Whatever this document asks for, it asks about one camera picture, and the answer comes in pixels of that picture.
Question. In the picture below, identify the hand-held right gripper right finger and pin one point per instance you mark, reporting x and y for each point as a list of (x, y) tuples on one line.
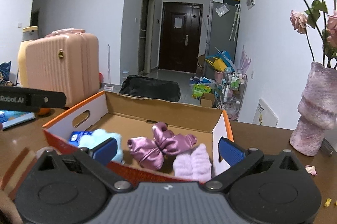
[(230, 151)]

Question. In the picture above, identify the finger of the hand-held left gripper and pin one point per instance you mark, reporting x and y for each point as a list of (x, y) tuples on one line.
[(52, 100)]

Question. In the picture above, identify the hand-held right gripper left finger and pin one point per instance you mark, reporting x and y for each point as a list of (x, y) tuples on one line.
[(106, 151)]

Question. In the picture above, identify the light blue plush toy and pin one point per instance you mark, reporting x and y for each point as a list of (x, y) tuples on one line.
[(97, 138)]

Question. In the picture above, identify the blue tissue packet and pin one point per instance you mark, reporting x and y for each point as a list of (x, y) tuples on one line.
[(76, 137)]

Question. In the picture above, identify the lavender fluffy headband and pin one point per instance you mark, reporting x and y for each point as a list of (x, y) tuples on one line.
[(192, 166)]

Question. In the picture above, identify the red cardboard box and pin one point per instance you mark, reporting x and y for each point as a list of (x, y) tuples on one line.
[(137, 113)]

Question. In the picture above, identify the purple satin bow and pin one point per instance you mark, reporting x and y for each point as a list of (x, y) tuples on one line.
[(155, 150)]

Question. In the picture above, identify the orange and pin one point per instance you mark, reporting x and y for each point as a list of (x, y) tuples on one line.
[(43, 111)]

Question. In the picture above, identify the blue tissue box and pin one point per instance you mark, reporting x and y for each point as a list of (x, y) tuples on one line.
[(15, 118)]

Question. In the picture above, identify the dark patterned bag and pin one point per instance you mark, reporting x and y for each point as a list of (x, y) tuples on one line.
[(5, 74)]

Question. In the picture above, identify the pink ribbed suitcase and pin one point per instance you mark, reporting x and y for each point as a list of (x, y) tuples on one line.
[(65, 66)]

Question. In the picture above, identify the yellow bottle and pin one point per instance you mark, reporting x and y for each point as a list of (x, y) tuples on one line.
[(22, 55)]

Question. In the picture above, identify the white flat panel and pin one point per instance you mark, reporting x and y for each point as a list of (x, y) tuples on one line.
[(266, 113)]

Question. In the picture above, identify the red bag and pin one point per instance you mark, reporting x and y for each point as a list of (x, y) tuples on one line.
[(100, 79)]

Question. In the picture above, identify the small open cardboard box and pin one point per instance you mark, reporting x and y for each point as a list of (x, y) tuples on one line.
[(208, 100)]

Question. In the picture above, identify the metal trolley with bottles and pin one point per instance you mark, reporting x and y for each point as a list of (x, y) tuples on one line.
[(231, 92)]

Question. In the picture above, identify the green printed bag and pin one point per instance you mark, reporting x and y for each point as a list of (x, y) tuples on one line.
[(201, 92)]

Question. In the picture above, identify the white stick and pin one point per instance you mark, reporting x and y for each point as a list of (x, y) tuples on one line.
[(108, 63)]

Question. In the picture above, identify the pink bucket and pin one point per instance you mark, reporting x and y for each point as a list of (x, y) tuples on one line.
[(218, 76)]

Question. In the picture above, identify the black duffel bag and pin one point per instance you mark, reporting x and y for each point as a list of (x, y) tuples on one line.
[(150, 88)]

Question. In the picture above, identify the fallen pink petal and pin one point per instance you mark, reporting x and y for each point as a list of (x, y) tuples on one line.
[(311, 170)]

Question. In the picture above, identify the pink textured vase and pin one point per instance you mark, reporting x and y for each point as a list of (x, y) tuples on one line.
[(313, 113)]

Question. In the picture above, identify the brown cardboard box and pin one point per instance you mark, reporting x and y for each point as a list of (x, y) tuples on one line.
[(201, 65)]

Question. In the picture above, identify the glasses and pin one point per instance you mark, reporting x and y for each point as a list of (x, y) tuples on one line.
[(326, 146)]

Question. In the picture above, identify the scattered yellow crumbs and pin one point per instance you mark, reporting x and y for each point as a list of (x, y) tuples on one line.
[(328, 202)]

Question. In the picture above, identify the interior side door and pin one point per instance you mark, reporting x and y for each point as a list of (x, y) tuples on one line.
[(146, 34)]

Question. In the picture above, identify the grey fridge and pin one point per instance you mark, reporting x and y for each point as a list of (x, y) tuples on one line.
[(218, 34)]

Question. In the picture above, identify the dark brown entrance door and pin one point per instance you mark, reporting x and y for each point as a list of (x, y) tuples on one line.
[(179, 45)]

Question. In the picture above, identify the hanging umbrellas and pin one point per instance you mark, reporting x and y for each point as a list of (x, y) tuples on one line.
[(234, 21)]

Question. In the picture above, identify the clear plastic bag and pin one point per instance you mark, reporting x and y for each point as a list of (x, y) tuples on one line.
[(222, 9)]

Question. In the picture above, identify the purple wall sticker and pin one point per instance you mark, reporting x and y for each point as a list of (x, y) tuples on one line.
[(246, 58)]

